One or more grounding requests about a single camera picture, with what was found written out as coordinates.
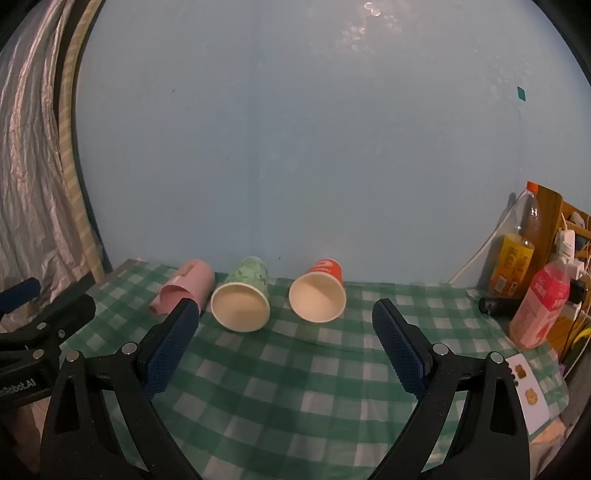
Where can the wooden shelf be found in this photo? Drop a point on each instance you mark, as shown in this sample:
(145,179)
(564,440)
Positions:
(549,207)

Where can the white plug adapter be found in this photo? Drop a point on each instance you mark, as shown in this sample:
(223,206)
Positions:
(579,271)

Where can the green paper cup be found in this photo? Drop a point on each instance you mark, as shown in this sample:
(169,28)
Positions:
(241,304)

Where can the pink drink carton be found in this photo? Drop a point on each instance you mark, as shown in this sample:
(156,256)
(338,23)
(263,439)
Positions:
(538,307)

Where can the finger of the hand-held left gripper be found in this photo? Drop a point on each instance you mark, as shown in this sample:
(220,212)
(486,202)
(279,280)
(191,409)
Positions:
(55,318)
(18,294)

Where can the white power strip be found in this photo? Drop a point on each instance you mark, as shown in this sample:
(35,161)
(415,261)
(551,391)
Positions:
(566,244)

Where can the striped cloth band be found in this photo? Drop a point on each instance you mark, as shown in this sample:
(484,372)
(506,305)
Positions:
(74,175)

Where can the white bear sticker card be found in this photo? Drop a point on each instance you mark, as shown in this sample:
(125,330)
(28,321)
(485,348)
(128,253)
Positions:
(531,397)

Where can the red paper cup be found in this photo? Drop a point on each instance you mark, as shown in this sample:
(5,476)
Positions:
(318,297)

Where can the teal wall sticker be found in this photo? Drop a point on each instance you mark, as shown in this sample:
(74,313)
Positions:
(522,93)

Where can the green checkered tablecloth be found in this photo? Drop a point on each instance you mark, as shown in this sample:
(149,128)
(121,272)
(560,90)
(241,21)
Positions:
(286,374)

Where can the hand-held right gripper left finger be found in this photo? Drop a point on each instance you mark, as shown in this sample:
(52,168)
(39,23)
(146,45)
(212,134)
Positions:
(168,360)

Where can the pink paper cup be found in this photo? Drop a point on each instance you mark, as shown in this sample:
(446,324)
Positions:
(189,286)

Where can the orange soda bottle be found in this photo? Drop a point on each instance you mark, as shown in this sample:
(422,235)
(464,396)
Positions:
(512,254)

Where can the silver curtain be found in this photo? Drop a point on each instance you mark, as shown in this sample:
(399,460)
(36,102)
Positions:
(32,161)

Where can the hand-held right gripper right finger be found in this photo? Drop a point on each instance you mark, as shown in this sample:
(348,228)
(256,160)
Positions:
(402,357)

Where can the black cylinder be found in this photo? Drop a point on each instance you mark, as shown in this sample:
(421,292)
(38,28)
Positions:
(494,306)

